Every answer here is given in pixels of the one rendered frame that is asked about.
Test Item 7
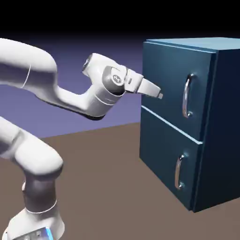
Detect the short curved silver handle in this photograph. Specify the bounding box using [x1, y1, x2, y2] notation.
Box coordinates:
[174, 154, 188, 191]

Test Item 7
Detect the long curved silver handle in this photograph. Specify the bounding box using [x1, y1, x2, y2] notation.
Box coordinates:
[182, 73, 195, 119]

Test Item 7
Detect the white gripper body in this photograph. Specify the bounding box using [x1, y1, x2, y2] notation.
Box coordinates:
[137, 76, 161, 98]

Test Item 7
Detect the blue painted cabinet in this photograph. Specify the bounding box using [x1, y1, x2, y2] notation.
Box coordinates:
[139, 37, 240, 213]

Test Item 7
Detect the blue cabinet door with long handle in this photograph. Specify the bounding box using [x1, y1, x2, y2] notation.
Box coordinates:
[141, 41, 219, 142]

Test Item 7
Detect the blue cabinet door with short handle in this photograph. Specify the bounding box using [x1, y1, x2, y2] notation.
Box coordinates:
[139, 105, 203, 212]

